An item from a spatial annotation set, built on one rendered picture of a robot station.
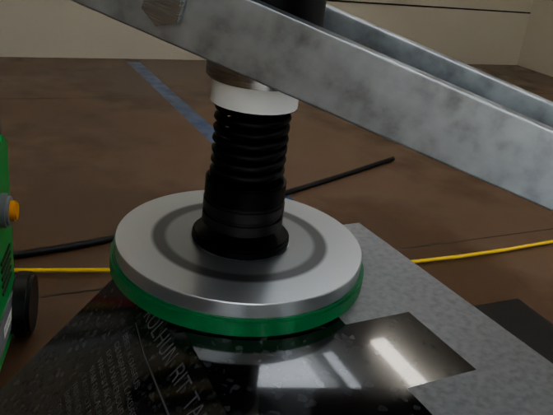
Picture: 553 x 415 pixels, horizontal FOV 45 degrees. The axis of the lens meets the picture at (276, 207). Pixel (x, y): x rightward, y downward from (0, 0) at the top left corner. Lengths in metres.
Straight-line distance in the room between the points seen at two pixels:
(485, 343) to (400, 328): 0.07
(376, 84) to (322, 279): 0.16
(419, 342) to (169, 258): 0.21
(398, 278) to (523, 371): 0.14
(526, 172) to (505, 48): 6.41
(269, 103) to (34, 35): 4.45
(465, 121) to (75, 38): 4.57
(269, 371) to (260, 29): 0.23
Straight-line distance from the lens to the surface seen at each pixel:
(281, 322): 0.50
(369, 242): 0.67
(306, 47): 0.46
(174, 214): 0.61
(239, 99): 0.50
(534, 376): 0.54
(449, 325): 0.56
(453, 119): 0.46
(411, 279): 0.62
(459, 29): 6.44
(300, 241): 0.58
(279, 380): 0.46
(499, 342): 0.56
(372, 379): 0.48
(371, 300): 0.57
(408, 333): 0.54
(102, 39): 4.99
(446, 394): 0.49
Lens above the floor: 1.09
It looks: 24 degrees down
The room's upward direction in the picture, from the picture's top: 7 degrees clockwise
